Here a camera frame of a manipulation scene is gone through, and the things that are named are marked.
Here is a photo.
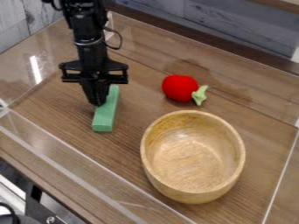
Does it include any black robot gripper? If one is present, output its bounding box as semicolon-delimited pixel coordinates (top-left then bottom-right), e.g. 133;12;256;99
59;42;129;106

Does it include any green rectangular block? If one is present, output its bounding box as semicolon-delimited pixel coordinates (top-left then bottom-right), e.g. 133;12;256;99
93;85;121;132

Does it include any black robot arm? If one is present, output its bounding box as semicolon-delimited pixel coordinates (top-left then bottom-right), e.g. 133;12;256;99
42;0;129;106

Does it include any light wooden bowl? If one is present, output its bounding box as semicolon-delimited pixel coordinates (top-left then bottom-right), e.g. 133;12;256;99
141;110;248;204

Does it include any red plush tomato toy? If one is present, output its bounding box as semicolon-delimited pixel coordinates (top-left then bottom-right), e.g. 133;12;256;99
162;74;210;106

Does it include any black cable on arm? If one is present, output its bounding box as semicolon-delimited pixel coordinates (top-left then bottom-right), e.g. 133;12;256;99
102;25;125;51

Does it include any black metal table bracket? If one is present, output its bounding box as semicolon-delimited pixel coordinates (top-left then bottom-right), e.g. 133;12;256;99
25;185;67;224

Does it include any black cable under table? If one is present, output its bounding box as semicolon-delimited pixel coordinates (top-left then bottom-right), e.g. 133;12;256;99
0;201;22;224

